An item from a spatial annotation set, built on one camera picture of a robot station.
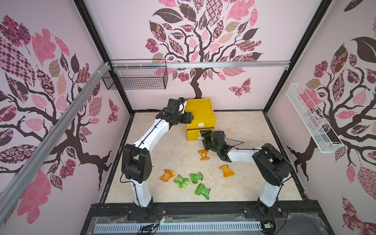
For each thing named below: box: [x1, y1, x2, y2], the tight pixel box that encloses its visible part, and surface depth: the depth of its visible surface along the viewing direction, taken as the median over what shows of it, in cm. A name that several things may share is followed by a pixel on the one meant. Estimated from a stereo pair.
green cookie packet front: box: [194, 183, 211, 201], surface depth 81 cm
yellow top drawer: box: [186, 118, 216, 130], surface depth 89 cm
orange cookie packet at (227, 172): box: [218, 164, 235, 178], surface depth 89 cm
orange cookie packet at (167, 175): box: [159, 169, 176, 183], surface depth 87 cm
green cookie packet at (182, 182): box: [173, 174, 190, 190], surface depth 85 cm
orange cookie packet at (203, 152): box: [197, 149, 211, 161], surface depth 96 cm
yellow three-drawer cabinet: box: [185, 97, 216, 141], surface depth 92 cm
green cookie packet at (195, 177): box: [189, 171, 204, 184], surface depth 86 cm
